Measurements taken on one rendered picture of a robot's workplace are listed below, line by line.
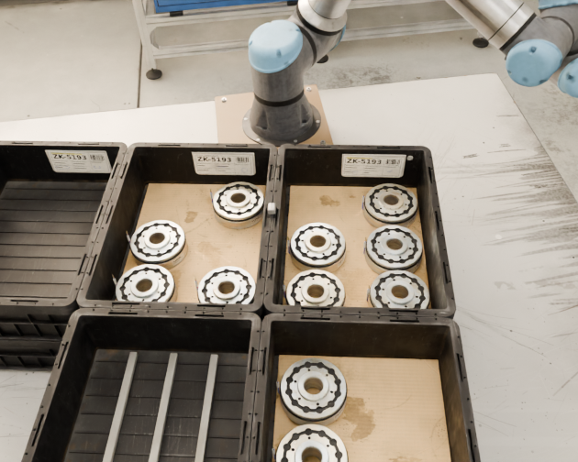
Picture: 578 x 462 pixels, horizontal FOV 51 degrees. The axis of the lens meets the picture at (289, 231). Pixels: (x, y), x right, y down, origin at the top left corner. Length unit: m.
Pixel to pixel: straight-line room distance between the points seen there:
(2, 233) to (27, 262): 0.11
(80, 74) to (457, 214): 2.28
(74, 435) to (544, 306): 0.90
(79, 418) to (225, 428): 0.23
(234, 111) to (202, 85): 1.51
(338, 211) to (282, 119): 0.29
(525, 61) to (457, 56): 2.22
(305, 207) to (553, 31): 0.54
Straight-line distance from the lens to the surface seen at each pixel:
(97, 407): 1.04
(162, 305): 0.98
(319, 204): 1.23
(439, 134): 1.63
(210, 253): 1.16
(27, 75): 3.38
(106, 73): 3.24
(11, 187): 1.42
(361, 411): 0.98
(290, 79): 1.35
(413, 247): 1.13
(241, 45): 3.05
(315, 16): 1.39
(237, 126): 1.48
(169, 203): 1.27
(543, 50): 1.04
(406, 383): 1.01
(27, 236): 1.30
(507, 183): 1.53
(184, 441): 0.98
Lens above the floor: 1.72
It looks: 49 degrees down
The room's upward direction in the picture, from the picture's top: 2 degrees counter-clockwise
